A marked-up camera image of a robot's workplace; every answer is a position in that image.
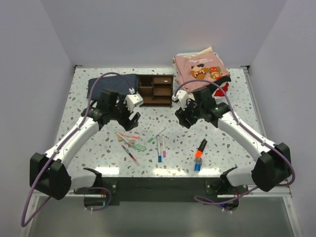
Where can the dark red gel pen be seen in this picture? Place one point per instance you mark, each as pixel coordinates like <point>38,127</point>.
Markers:
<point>130,154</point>

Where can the pink pixel-print shirt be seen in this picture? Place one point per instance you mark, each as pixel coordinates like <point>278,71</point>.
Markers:
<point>201,66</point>

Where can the red garment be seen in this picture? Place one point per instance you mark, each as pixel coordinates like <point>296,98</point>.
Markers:
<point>220,93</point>

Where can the black garment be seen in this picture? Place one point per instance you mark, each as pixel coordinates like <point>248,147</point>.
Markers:
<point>222,82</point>

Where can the green capped white marker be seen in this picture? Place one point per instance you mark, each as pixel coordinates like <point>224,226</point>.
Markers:
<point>156,134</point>

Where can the folded dark blue cloth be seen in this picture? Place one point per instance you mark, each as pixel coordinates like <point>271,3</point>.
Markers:
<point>116,84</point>

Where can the blue grey pencil sharpener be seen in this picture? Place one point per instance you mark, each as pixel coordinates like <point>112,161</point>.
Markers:
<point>198,163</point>

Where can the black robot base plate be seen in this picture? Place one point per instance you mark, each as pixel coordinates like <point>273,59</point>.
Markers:
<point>170,189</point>

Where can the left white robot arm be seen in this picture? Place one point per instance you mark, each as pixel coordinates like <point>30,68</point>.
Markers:
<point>48,171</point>

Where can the black orange highlighter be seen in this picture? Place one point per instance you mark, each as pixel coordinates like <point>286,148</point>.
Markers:
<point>201,148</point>

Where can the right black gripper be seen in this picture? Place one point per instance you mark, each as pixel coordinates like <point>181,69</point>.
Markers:
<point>183,121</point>

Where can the white laundry basket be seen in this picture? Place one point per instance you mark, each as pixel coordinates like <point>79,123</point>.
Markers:
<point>185,95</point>

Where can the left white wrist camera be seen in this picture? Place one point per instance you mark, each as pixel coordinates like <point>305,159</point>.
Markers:
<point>133,101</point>

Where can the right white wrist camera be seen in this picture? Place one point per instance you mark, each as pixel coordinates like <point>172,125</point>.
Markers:
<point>176,98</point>

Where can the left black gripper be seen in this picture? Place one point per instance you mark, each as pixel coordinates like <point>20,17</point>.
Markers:
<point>128,124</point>

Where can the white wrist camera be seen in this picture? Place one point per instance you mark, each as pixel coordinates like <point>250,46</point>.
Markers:
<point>133,101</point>
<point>176,98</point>

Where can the orange gel pen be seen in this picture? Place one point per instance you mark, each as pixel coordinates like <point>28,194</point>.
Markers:
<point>131,136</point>

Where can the pink capped white marker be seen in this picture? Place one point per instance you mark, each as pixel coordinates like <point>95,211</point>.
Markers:
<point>163,146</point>

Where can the blue capped white marker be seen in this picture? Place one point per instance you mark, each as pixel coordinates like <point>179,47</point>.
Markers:
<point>159,149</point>

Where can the brown wooden desk organizer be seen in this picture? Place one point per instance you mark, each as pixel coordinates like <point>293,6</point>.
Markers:
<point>156,90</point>

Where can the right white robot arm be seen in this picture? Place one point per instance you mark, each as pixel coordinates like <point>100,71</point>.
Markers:
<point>272,161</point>

